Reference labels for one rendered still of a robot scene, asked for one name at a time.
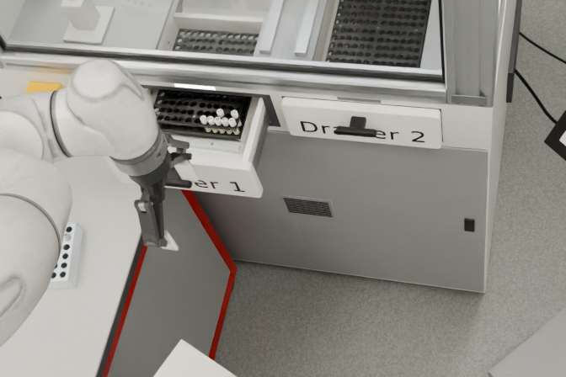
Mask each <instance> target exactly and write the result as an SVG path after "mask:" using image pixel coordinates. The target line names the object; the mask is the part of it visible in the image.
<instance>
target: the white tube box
mask: <svg viewBox="0 0 566 377"><path fill-rule="evenodd" d="M65 232H66V233H67V234H68V235H69V236H70V237H71V240H70V241H68V242H67V241H66V240H64V239H63V242H62V246H61V255H60V257H59V260H58V262H57V264H56V266H55V269H54V271H53V274H52V276H51V281H50V283H49V285H48V288H47V289H69V288H76V287H75V286H76V281H77V269H78V262H79V255H80V249H81V242H82V235H83V229H82V228H81V227H80V226H79V225H78V224H77V222H67V227H66V230H65Z"/></svg>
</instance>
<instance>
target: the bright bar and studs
mask: <svg viewBox="0 0 566 377"><path fill-rule="evenodd" d="M187 142H189V143H190V148H197V149H206V150H214V151H230V152H240V149H241V146H240V144H235V143H226V142H218V141H201V140H192V139H187Z"/></svg>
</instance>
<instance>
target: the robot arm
mask: <svg viewBox="0 0 566 377"><path fill-rule="evenodd" d="M169 146H170V147H174V148H176V151H174V152H172V153H169V151H168V147H169ZM189 148H190V143H189V142H187V141H179V140H175V139H174V138H173V137H172V136H171V135H165V134H164V133H163V132H162V130H161V128H160V126H159V124H158V122H157V121H156V113H155V110H154V108H153V106H152V103H151V101H150V99H149V97H148V96H147V93H146V92H145V90H144V89H143V88H142V86H141V84H140V83H139V82H138V81H137V80H136V79H135V78H134V77H133V76H132V75H131V74H130V73H129V72H128V71H127V70H126V69H125V68H124V67H123V66H122V65H120V64H119V63H117V62H115V61H112V60H110V59H106V58H95V59H92V60H88V61H85V62H84V63H82V64H81V65H79V66H78V67H77V68H76V69H75V70H74V72H73V73H72V75H71V76H70V79H69V81H68V84H67V86H66V87H65V88H62V89H58V90H54V91H49V92H34V93H25V94H20V95H15V96H12V97H7V98H1V99H0V347H1V346H2V345H3V344H4V343H5V342H6V341H7V340H8V339H9V338H10V337H11V336H12V335H13V334H14V333H15V332H16V331H17V330H18V329H19V328H20V327H21V326H22V325H23V323H24V322H25V320H26V319H27V318H28V317H29V315H30V314H31V312H32V311H33V309H34V308H35V307H36V306H37V304H38V303H39V301H40V299H41V297H42V296H43V294H44V293H45V292H46V290H47V288H48V285H49V283H50V281H51V276H52V274H53V271H54V269H55V266H56V264H57V262H58V260H59V257H60V255H61V246H62V242H63V237H64V234H65V230H66V227H67V222H68V219H69V216H70V214H71V209H72V189H71V185H70V183H69V182H68V180H67V178H66V176H65V175H64V173H63V172H62V171H61V170H60V169H58V168H57V167H55V166H54V165H52V164H53V163H55V162H59V161H60V160H63V159H67V158H70V157H79V156H106V157H110V158H111V160H112V161H113V162H114V164H115V165H116V166H117V167H118V169H119V170H120V171H122V172H123V173H125V174H128V176H129V177H130V178H131V180H133V181H134V182H135V183H137V184H138V185H140V188H141V192H142V195H141V198H140V200H139V199H136V200H135V201H134V206H135V208H136V211H137V214H138V217H139V221H140V226H141V233H142V237H143V241H144V246H146V247H161V248H162V249H167V250H173V251H178V250H179V247H178V245H177V244H176V242H175V241H174V239H173V238H172V237H171V236H170V234H169V233H168V231H165V230H164V224H163V201H164V200H165V192H164V186H165V184H166V183H165V181H166V179H167V177H168V171H169V170H170V169H171V168H173V167H175V169H176V170H177V172H178V174H179V176H180V177H181V178H182V179H183V180H190V181H191V182H193V183H198V181H199V179H198V178H197V176H196V174H195V172H194V170H193V168H192V167H191V166H190V161H189V160H191V159H192V154H191V153H186V149H189ZM158 193H159V196H157V195H154V194H158Z"/></svg>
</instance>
